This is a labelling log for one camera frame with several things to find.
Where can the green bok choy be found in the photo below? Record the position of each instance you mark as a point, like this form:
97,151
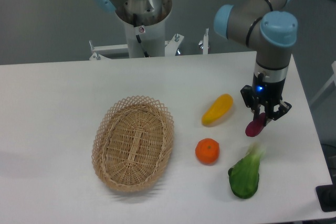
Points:
244,175

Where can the orange tangerine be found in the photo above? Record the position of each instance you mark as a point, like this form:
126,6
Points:
207,151

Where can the white metal frame bracket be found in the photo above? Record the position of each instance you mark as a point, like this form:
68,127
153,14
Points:
138,49

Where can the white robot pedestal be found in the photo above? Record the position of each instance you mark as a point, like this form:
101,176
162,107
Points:
146,18

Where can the purple sweet potato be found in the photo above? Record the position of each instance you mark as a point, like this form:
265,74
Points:
256,125

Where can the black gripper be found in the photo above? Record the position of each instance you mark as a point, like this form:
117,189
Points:
268,94

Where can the black device at table edge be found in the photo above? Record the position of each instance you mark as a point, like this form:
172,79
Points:
326,197

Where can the white frame at right edge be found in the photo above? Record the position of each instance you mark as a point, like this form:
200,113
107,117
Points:
326,89

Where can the woven wicker basket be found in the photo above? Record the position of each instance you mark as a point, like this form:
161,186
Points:
133,144

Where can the yellow mango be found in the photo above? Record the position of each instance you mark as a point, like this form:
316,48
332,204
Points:
218,109

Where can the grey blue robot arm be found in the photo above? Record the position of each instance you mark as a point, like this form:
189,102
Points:
260,25

